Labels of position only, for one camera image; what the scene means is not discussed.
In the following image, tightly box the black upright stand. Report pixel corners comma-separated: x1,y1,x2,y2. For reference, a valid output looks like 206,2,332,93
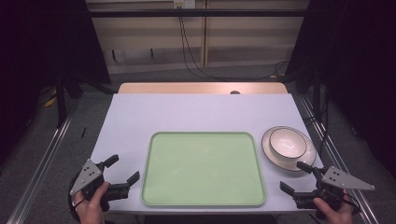
312,66,322,117
55,73,67,128

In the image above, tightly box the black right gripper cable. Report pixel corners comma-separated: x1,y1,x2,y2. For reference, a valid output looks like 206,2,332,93
342,191,361,217

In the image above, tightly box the black wall cable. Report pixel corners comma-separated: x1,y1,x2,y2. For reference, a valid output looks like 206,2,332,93
177,6,289,81

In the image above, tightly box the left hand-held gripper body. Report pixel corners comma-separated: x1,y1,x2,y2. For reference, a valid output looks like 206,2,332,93
68,158,131,213

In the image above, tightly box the person's left hand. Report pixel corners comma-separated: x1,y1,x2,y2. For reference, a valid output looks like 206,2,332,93
74,181,111,224

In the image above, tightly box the yellow floor tape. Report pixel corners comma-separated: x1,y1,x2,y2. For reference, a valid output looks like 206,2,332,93
44,89,58,108

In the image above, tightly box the black floor cable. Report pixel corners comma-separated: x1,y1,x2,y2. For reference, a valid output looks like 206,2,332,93
303,91,332,157

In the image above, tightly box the white plate with dark rim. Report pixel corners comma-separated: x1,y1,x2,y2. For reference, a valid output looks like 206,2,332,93
261,125,318,173

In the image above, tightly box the person's right hand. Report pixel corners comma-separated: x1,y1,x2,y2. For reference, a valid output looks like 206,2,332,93
313,189,355,224

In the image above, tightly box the white table cover sheet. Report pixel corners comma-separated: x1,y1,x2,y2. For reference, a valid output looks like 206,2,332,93
89,92,325,216

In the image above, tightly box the light green tray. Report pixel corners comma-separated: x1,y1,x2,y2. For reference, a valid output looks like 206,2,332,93
141,131,267,209

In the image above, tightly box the dark curtain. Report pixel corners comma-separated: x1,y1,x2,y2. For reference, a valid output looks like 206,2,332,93
0,0,112,162
284,0,396,175

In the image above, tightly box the white wall outlet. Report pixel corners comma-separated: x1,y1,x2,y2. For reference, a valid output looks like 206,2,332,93
173,0,196,9

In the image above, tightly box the metal floor rail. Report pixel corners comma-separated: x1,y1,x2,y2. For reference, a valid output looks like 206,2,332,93
299,95,380,224
6,101,80,224

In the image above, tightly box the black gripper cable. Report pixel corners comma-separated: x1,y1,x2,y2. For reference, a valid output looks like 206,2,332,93
342,191,361,217
67,171,82,222

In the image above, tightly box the black horizontal frame bar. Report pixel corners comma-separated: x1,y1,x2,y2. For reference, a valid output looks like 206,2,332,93
88,8,310,19

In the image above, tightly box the white bowl with dark rim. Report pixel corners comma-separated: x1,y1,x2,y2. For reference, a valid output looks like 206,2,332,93
268,127,308,162

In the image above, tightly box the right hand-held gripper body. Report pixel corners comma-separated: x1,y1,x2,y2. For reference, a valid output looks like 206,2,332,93
293,165,376,220

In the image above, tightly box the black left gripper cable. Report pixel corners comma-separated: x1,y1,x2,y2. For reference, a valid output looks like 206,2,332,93
67,171,82,222

